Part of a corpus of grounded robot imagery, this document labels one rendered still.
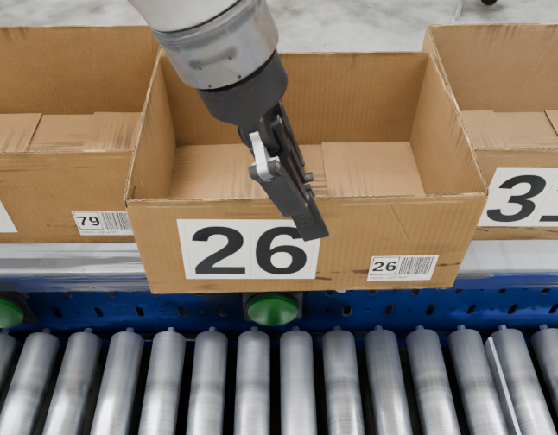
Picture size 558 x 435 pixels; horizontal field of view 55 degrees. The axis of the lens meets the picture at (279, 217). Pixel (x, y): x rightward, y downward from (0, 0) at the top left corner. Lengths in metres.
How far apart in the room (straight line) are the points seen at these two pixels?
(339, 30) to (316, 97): 2.19
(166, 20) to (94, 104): 0.61
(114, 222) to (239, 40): 0.41
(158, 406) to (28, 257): 0.27
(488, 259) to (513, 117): 0.34
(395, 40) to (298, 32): 0.50
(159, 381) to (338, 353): 0.26
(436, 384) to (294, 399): 0.20
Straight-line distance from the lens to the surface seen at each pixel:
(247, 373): 0.80
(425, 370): 0.83
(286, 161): 0.51
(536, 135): 1.01
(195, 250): 0.63
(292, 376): 0.80
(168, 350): 0.83
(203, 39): 0.40
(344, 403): 0.78
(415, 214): 0.60
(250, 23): 0.41
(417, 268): 0.68
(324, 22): 3.08
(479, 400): 0.83
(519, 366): 0.87
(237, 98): 0.44
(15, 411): 0.85
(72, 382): 0.84
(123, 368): 0.83
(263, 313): 0.77
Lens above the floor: 1.47
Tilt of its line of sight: 49 degrees down
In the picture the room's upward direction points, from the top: straight up
